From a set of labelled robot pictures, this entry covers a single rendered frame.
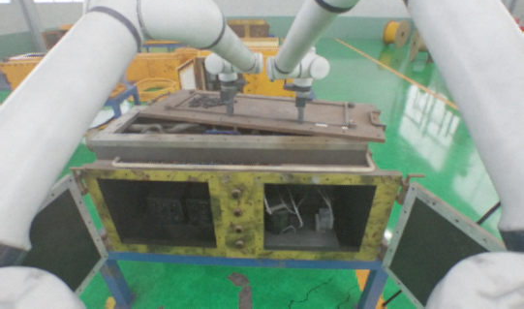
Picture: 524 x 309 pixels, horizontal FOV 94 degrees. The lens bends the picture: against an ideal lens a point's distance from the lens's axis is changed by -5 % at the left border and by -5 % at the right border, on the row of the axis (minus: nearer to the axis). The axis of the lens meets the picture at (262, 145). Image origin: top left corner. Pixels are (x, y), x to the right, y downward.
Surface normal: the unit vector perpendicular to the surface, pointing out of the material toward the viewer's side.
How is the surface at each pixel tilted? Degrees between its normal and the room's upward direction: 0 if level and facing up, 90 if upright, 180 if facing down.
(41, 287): 12
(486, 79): 71
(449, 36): 78
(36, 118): 52
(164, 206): 90
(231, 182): 90
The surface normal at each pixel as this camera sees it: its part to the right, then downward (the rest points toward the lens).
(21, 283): 0.12, -0.91
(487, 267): -0.14, -0.91
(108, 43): 0.79, -0.20
